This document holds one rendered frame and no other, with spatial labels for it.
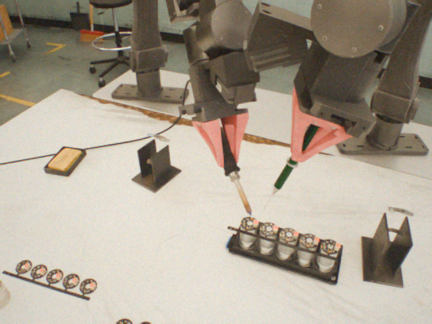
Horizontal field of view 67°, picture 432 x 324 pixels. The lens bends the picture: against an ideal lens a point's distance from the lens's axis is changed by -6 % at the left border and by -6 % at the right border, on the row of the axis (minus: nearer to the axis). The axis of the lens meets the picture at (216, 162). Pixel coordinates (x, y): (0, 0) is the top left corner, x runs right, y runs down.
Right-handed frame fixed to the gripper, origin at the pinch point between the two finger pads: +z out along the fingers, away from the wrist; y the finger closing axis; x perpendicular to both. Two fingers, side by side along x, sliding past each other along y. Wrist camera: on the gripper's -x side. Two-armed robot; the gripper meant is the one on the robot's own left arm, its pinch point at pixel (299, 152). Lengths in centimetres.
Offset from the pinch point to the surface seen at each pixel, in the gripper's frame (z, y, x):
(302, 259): 13.4, 4.8, 6.5
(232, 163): 9.5, -6.3, -5.4
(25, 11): 165, -377, -241
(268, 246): 14.3, 3.2, 2.0
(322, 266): 12.6, 5.7, 9.2
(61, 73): 142, -223, -124
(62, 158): 28.8, -16.9, -35.1
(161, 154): 18.2, -14.1, -15.9
